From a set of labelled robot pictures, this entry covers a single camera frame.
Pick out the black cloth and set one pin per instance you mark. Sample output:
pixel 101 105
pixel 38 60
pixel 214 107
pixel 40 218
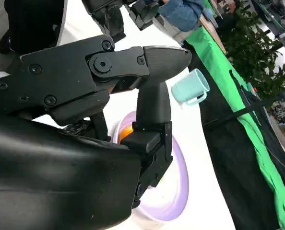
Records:
pixel 272 134
pixel 229 167

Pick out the lilac plate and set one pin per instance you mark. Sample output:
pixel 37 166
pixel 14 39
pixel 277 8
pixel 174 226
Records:
pixel 176 187

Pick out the wooden desk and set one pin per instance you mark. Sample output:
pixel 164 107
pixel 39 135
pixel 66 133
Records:
pixel 212 31

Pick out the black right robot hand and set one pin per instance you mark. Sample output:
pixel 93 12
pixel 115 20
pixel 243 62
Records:
pixel 61 167

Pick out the pale green mug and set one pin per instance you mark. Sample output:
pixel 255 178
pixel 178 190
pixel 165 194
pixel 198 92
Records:
pixel 188 88

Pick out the orange white toy bread roll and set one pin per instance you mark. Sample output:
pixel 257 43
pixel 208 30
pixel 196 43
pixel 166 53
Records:
pixel 125 134

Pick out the green cloth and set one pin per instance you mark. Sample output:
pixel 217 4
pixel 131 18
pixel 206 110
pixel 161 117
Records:
pixel 217 72

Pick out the person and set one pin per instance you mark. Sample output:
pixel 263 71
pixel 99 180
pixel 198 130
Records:
pixel 181 14

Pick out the green leafy plant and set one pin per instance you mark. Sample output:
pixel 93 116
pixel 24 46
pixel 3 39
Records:
pixel 248 48

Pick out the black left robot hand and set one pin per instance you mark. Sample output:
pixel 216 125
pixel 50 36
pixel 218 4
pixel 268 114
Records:
pixel 113 19

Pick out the workshop shelving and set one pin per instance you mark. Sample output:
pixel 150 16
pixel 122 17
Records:
pixel 276 24

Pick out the dark robot torso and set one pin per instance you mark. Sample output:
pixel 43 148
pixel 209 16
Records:
pixel 34 24

